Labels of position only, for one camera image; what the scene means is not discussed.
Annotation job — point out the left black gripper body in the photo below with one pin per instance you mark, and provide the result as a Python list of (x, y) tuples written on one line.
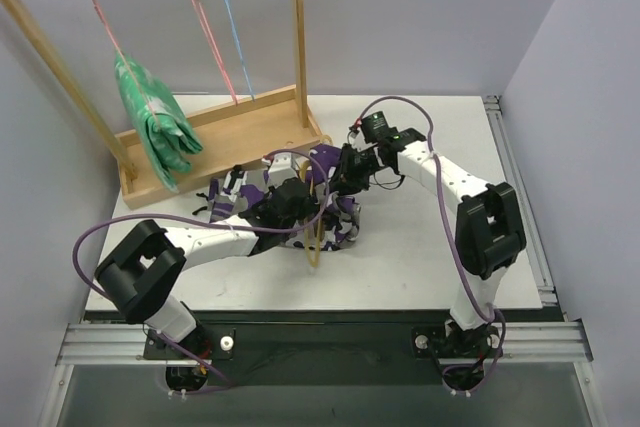
[(304, 192)]

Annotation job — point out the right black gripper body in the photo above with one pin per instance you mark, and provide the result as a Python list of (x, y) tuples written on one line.
[(347, 173)]

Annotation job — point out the purple camouflage trousers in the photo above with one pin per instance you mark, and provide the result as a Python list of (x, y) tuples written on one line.
[(237, 191)]

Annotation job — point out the yellow plastic hanger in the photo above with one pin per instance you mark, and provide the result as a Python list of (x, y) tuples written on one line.
[(311, 235)]

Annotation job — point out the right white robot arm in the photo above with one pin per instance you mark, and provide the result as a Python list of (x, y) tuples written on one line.
[(482, 221)]

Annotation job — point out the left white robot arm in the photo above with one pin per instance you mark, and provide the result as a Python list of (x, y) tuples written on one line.
[(141, 271)]

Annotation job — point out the wooden clothes rack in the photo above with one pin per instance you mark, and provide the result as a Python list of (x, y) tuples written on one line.
[(238, 132)]

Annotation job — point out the green patterned garment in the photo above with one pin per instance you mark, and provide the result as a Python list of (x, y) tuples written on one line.
[(167, 137)]

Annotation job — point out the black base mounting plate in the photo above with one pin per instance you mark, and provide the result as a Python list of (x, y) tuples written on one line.
[(350, 348)]

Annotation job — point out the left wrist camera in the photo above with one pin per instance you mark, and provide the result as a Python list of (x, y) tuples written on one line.
[(282, 168)]

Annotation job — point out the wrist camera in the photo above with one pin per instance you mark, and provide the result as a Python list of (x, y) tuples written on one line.
[(375, 128), (282, 168)]

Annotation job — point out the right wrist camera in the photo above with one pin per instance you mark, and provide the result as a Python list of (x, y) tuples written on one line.
[(375, 128)]

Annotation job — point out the right pink wire hanger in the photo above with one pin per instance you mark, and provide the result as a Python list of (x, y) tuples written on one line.
[(210, 37)]

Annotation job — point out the pink wire hanger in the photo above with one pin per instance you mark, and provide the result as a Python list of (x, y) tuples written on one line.
[(105, 22), (210, 37)]

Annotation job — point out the blue wire hanger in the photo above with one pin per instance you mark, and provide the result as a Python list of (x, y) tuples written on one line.
[(238, 47)]

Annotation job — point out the aluminium frame rail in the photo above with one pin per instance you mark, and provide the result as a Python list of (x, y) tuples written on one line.
[(530, 337)]

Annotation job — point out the left pink wire hanger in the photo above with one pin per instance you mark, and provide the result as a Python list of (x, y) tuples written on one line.
[(105, 22)]

